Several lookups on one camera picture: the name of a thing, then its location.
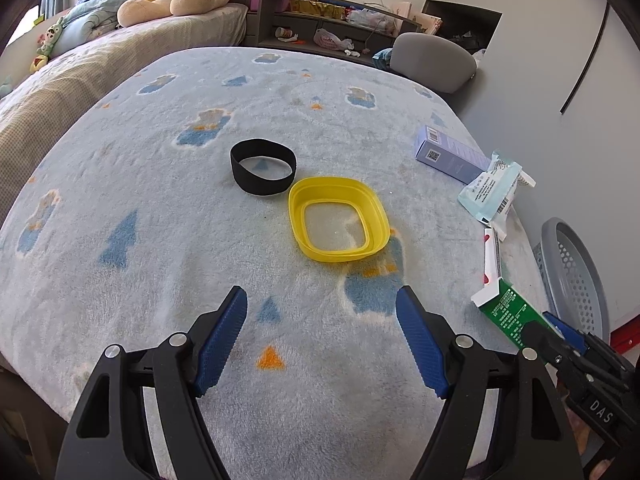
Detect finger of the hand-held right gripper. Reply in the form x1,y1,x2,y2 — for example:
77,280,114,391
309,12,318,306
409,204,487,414
522,321,631,401
542,312,633,376

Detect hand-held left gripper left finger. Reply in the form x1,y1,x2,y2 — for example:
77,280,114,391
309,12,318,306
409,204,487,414
55,285,249,480

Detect dark clothes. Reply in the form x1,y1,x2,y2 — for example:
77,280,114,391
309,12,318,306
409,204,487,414
450,30,483,53

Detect grey chair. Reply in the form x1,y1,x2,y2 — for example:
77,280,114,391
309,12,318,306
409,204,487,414
391,32,478,94

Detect gold foil packets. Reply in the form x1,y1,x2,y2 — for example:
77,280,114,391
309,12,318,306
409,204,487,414
289,0,346,18

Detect yellow plastic lid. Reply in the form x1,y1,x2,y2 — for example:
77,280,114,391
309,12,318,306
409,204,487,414
288,176,391,263

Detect light blue printed blanket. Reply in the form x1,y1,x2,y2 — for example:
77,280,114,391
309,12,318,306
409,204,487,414
0,46,556,476

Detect black elastic band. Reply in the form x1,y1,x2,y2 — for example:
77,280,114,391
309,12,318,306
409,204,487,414
230,137,298,197

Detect purple cardboard box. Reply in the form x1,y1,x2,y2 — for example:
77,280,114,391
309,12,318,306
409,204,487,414
413,125,493,185

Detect long black wardrobe handle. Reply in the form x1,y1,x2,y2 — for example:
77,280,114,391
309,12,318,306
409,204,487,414
560,2,610,115

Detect white pink plastic bag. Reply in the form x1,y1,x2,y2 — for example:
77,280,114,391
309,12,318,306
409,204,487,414
312,29,353,51

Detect grey bed with beige cover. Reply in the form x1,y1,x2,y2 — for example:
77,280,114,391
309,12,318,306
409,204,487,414
0,0,268,241

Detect blue white mask packet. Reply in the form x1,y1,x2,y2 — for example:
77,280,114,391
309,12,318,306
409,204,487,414
457,150,523,223

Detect grey shelf unit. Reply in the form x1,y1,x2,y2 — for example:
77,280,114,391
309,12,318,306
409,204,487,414
256,0,426,68

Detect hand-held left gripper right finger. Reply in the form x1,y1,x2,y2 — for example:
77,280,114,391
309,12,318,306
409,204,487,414
396,285,586,480

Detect red flat box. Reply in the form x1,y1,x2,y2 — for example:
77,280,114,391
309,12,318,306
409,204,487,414
609,327,640,357

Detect window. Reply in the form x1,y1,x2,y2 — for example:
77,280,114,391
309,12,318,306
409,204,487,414
10,7,46,53

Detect light blue quilt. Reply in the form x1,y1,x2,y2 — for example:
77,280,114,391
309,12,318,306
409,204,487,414
47,0,156,56

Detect green plush toy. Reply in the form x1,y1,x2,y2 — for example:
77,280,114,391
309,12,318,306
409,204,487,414
36,16,68,58

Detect green and white small carton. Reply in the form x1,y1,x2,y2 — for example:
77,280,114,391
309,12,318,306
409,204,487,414
471,278,551,352

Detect white plastic wrapper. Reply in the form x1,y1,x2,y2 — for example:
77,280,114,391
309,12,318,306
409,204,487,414
492,170,537,242

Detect pink paper bags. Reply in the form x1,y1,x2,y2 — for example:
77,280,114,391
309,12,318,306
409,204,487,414
392,0,443,33

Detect grey plastic basket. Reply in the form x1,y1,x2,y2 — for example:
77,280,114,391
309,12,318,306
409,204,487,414
532,217,612,346

